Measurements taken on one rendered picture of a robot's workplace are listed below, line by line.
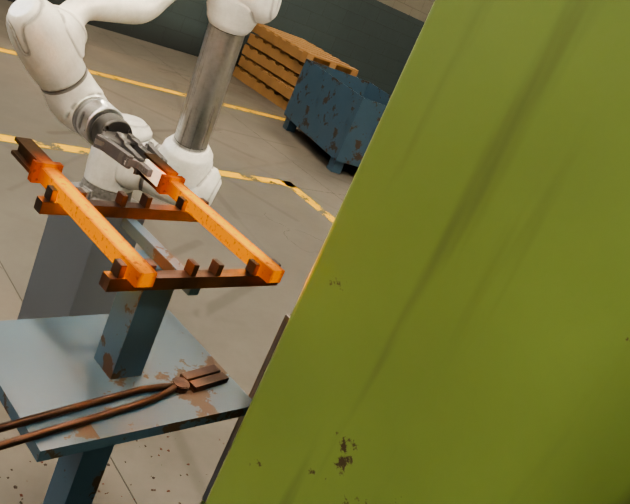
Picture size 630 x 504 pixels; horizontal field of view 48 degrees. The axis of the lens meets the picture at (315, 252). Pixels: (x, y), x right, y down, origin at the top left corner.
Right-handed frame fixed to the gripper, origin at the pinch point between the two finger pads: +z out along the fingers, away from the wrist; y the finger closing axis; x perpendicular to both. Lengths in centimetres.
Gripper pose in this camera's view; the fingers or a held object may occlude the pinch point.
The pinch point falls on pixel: (159, 174)
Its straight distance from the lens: 134.1
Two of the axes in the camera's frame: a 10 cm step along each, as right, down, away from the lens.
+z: 6.5, 5.1, -5.6
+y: -6.6, 0.0, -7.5
